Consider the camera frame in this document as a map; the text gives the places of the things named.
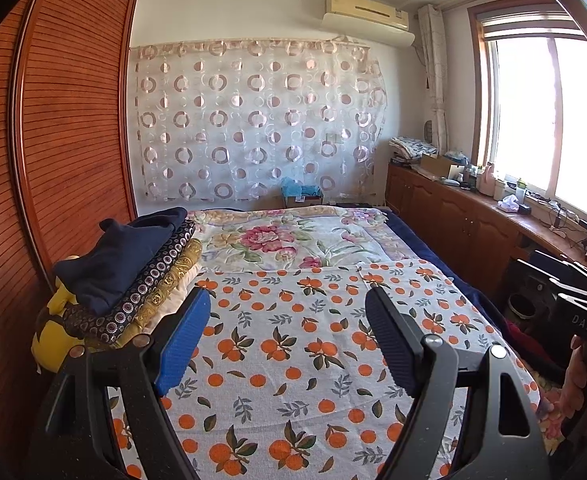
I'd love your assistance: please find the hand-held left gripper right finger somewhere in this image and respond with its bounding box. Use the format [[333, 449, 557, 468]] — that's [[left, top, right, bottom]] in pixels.
[[365, 285, 554, 480]]

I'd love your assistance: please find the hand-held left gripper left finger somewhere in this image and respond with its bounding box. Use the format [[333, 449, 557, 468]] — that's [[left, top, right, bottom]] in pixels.
[[38, 287, 212, 480]]

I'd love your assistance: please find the navy printed t-shirt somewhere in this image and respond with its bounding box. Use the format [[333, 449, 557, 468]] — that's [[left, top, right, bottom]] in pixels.
[[54, 206, 189, 317]]

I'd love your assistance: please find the person's right hand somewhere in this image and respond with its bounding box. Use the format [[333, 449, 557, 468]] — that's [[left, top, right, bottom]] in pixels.
[[557, 345, 587, 421]]

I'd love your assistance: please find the cream folded cloth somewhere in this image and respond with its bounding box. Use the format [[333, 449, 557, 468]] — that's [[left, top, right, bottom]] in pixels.
[[144, 270, 200, 336]]

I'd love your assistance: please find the black trash bin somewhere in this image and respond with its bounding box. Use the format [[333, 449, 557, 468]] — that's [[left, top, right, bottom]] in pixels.
[[507, 292, 541, 321]]

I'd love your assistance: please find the dark red cloth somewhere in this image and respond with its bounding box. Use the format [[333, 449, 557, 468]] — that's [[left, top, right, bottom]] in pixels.
[[503, 317, 564, 381]]

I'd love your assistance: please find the dark patterned pillow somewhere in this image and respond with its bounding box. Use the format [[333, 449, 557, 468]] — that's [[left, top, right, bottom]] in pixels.
[[61, 217, 197, 346]]

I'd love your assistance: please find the gold patterned folded cloth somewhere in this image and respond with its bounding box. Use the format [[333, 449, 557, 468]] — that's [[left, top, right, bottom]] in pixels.
[[86, 237, 204, 351]]

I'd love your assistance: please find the orange fruit print bed sheet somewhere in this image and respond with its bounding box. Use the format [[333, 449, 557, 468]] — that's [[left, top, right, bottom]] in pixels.
[[108, 259, 541, 480]]

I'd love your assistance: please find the navy blue blanket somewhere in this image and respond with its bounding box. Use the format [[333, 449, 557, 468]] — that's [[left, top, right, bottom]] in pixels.
[[383, 207, 514, 341]]

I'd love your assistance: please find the pink bottle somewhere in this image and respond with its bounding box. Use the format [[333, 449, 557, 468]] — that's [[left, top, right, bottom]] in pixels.
[[477, 162, 495, 195]]

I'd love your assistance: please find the wooden cabinet counter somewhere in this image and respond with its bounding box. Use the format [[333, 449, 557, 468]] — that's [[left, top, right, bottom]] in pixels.
[[386, 162, 587, 306]]

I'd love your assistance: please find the yellow plush toy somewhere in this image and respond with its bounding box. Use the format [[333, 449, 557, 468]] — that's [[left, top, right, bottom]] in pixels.
[[31, 257, 83, 376]]

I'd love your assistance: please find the floral quilt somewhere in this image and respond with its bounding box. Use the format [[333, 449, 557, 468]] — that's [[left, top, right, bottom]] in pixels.
[[186, 207, 399, 273]]

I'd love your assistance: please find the cardboard box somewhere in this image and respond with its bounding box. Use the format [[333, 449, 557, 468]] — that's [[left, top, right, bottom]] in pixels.
[[420, 154, 457, 176]]

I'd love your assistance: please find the wooden framed window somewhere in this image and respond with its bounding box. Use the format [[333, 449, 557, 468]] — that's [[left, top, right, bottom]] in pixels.
[[468, 0, 587, 226]]

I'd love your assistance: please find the blue plastic bag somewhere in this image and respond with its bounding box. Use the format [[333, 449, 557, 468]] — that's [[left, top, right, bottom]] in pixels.
[[281, 177, 324, 208]]

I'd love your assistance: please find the stack of folded patterned cloths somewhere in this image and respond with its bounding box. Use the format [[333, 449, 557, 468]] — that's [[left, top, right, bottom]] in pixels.
[[389, 136, 437, 163]]

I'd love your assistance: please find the wooden slatted wardrobe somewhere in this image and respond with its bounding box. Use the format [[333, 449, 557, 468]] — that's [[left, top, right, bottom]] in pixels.
[[0, 0, 139, 461]]

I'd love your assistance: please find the sheer circle-patterned curtain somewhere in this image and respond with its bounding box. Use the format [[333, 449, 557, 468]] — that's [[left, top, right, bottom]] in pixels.
[[130, 37, 389, 203]]

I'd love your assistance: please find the wall air conditioner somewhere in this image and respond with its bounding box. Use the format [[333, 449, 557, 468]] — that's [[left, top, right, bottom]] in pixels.
[[322, 0, 417, 48]]

